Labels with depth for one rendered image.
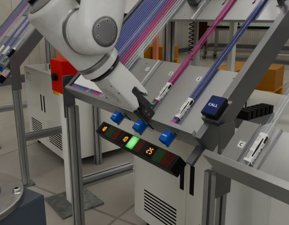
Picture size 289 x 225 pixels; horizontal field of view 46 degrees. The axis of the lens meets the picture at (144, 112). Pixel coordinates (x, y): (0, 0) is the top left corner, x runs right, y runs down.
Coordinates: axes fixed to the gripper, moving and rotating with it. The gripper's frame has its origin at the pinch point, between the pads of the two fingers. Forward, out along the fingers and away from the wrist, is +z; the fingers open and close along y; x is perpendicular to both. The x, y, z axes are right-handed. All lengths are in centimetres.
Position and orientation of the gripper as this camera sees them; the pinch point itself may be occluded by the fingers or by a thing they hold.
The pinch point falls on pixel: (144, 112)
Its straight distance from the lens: 75.8
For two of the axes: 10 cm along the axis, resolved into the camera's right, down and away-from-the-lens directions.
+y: 6.1, 2.2, -7.6
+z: 5.4, 6.0, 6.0
